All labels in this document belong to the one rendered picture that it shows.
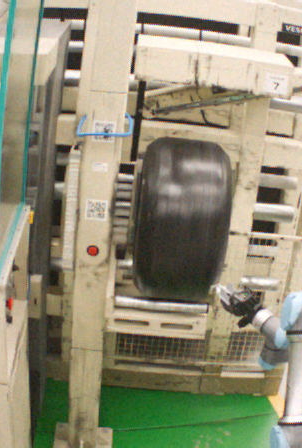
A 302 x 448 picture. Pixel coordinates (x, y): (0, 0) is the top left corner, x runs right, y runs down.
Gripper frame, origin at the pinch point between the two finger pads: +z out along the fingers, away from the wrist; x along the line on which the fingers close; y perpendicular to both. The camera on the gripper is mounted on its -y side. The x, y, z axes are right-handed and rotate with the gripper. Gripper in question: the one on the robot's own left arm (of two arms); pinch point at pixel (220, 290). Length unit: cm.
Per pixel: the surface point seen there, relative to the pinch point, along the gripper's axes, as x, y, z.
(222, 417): -12, -117, 11
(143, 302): 18.0, -9.6, 21.0
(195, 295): 6.4, -2.4, 5.9
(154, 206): 9.5, 31.5, 20.5
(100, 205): 16, 22, 43
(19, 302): 56, 0, 44
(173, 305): 10.1, -11.6, 14.0
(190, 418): 1, -114, 20
